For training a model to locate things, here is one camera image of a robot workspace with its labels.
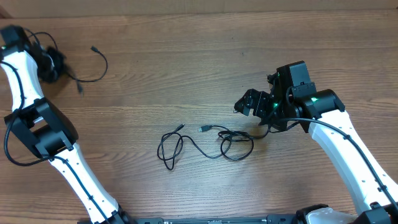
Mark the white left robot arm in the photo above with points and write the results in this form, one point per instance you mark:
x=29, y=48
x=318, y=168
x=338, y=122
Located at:
x=47, y=132

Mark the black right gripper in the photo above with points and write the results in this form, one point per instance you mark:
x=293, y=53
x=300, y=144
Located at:
x=249, y=102

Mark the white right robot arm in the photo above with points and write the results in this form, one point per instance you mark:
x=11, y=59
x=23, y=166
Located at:
x=294, y=99

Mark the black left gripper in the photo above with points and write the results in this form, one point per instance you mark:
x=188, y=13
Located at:
x=59, y=66

